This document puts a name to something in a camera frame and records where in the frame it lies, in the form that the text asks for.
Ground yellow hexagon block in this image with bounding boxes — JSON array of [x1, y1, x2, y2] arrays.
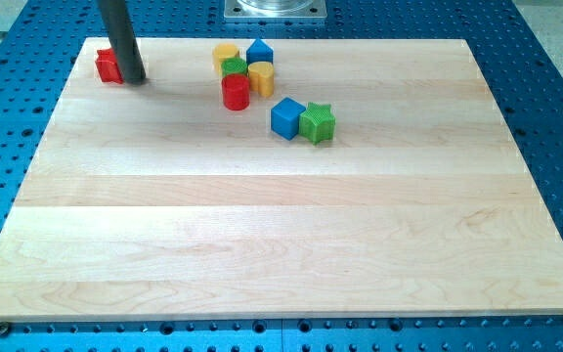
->
[[212, 42, 239, 75]]

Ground blue cube block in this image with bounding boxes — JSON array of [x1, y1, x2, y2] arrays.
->
[[271, 98, 306, 140]]

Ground green star block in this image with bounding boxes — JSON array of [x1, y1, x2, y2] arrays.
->
[[299, 102, 336, 145]]

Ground red cylinder block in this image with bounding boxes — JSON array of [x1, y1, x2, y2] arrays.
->
[[221, 73, 250, 110]]

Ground green cylinder block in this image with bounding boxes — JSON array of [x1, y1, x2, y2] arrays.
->
[[221, 57, 248, 77]]

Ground blue triangle block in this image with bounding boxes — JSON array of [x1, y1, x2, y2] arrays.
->
[[246, 38, 274, 65]]

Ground light wooden board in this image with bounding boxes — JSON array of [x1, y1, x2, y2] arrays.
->
[[0, 37, 563, 322]]

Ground red moon block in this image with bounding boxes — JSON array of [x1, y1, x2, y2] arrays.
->
[[95, 48, 124, 84]]

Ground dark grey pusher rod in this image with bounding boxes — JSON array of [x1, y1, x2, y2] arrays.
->
[[97, 0, 146, 85]]

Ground left board corner screw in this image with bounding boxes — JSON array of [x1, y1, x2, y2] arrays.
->
[[0, 322, 12, 337]]

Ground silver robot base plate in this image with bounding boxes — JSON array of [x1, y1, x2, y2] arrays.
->
[[223, 0, 327, 20]]

